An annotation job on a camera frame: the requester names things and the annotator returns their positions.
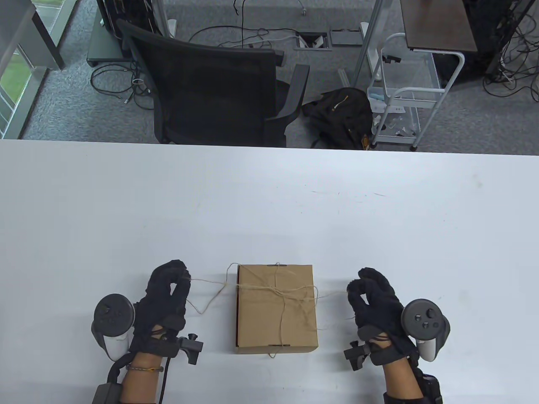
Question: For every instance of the person's right hand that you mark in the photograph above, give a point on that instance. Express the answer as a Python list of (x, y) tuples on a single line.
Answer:
[(374, 299)]

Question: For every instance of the person's left hand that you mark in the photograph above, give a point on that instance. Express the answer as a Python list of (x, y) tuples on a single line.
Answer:
[(164, 294)]

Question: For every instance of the brown cardboard box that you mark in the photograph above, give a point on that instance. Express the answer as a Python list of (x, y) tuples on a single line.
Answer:
[(261, 320)]

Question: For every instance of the person's right forearm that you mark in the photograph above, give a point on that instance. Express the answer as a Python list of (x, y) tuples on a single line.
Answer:
[(400, 378)]

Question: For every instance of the person's left forearm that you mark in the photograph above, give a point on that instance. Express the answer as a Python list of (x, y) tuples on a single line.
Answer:
[(141, 381)]

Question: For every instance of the black wrist-worn sensor box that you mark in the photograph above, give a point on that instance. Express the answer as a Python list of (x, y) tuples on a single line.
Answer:
[(105, 393), (429, 387)]

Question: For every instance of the open floor socket box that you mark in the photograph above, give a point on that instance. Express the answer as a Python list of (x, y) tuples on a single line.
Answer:
[(312, 41)]

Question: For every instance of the grey and white hand controller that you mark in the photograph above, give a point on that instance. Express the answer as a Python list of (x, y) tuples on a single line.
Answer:
[(111, 320), (425, 322)]

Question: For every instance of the black backpack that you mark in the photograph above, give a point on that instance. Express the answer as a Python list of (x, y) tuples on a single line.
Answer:
[(341, 113)]

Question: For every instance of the black mesh office chair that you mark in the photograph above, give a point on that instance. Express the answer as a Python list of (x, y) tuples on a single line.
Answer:
[(210, 92)]

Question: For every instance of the grey floor plate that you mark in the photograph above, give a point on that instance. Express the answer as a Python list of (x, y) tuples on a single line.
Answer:
[(345, 38)]

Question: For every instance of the brown wooden side desk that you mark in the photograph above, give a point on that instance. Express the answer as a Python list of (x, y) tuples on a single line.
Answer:
[(438, 25)]

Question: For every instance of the black equipment rack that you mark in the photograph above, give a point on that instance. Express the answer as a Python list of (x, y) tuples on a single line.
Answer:
[(126, 12), (488, 33)]

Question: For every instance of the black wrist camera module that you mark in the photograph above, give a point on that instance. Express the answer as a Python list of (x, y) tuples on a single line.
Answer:
[(191, 347), (357, 355)]

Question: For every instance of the grey metal base plate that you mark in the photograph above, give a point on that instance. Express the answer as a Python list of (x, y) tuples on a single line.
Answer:
[(103, 46)]

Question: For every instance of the aluminium frame post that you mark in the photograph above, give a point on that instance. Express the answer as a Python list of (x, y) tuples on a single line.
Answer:
[(368, 42)]

